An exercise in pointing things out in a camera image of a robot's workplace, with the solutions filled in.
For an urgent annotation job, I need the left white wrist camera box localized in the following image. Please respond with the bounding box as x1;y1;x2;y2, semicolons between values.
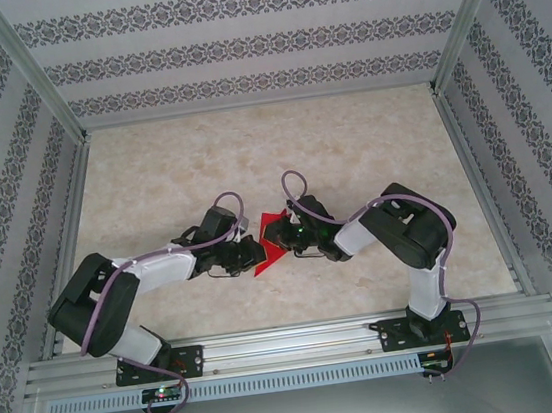
229;224;250;246

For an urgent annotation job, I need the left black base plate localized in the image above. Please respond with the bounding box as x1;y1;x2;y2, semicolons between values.
111;343;208;388

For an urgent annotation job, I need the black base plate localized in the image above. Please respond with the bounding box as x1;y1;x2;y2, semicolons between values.
111;343;208;388
375;307;473;355

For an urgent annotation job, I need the aluminium frame post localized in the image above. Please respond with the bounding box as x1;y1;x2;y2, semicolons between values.
419;0;527;96
0;0;92;154

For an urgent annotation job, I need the left small circuit board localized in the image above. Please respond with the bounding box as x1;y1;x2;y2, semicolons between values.
140;384;183;404

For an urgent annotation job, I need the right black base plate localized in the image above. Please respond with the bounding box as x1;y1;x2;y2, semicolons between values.
375;307;473;355

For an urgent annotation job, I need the red square paper sheet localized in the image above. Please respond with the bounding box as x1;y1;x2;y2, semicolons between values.
245;207;301;277

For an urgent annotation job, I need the small circuit board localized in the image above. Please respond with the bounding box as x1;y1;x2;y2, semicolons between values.
140;384;183;404
420;358;456;376

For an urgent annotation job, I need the right small circuit board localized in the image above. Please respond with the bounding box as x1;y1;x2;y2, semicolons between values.
420;358;456;376

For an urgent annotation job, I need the aluminium side rail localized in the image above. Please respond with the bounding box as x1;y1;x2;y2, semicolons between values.
13;133;117;361
432;81;538;304

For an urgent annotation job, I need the slotted grey cable duct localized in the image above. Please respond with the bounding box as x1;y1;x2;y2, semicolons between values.
45;349;456;413

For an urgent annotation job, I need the aluminium mounting rail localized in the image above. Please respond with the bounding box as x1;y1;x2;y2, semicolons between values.
19;291;552;399

